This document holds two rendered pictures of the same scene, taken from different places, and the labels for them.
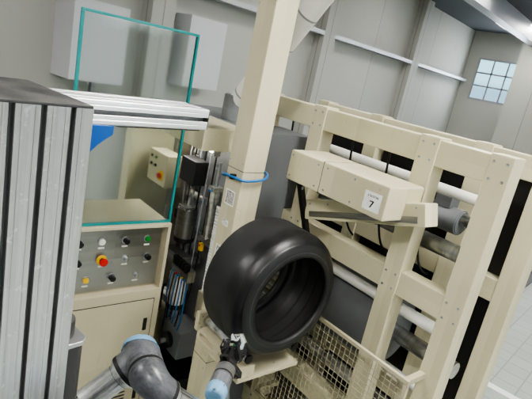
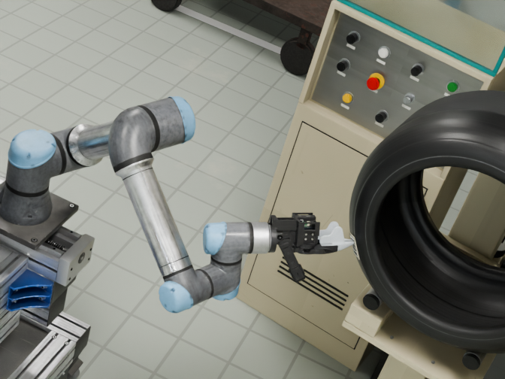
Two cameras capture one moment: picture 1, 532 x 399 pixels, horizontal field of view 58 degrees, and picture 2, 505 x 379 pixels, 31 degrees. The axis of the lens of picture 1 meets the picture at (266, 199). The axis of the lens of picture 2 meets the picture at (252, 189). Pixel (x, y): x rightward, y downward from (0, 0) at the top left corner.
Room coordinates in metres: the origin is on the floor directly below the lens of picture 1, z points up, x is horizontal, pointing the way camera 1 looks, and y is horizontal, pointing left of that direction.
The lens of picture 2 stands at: (0.73, -1.49, 2.34)
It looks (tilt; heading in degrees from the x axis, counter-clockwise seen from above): 35 degrees down; 63
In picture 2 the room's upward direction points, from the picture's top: 18 degrees clockwise
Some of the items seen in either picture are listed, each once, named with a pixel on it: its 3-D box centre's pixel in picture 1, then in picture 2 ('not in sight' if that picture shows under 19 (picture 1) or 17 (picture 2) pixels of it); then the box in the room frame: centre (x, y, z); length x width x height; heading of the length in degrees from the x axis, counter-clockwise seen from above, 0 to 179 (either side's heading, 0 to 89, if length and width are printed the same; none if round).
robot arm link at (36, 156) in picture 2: not in sight; (32, 159); (1.10, 0.50, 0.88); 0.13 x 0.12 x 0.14; 27
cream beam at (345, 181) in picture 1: (350, 182); not in sight; (2.20, -0.37, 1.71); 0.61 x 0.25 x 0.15; 42
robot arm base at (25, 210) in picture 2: not in sight; (25, 194); (1.09, 0.50, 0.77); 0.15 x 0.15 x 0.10
